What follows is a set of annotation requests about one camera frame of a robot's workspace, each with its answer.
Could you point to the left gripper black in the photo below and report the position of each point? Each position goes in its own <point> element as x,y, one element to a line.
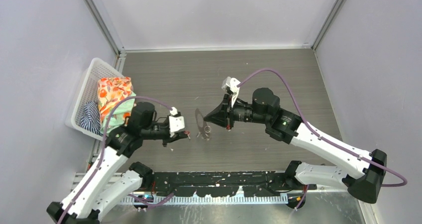
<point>177,135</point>

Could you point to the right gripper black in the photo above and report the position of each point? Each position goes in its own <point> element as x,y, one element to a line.
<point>223,115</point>

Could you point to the silver perforated keyring plate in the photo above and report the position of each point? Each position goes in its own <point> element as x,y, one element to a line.
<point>204,130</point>

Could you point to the red key tag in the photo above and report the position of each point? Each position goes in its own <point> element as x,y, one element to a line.
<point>187,133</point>

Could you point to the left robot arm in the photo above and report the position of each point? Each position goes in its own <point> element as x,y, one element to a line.
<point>91,200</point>

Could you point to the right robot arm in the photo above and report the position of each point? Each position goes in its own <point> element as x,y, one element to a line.
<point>357,171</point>

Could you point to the mint green cloth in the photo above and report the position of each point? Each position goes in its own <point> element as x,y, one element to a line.
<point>117,115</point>

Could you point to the orange floral cloth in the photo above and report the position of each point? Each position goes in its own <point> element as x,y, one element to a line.
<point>111,91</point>

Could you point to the blue striped cloth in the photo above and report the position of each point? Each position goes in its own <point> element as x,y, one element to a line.
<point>90,119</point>

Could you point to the white plastic basket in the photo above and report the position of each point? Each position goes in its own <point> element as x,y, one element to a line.
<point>87,92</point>

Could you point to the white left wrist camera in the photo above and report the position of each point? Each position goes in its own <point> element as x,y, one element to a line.
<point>176,122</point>

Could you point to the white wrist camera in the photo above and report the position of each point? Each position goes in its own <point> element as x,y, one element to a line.
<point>176,122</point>
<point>230,85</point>

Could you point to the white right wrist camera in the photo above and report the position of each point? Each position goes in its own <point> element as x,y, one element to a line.
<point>230,85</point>

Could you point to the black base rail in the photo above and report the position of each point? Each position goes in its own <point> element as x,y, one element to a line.
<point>220,184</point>

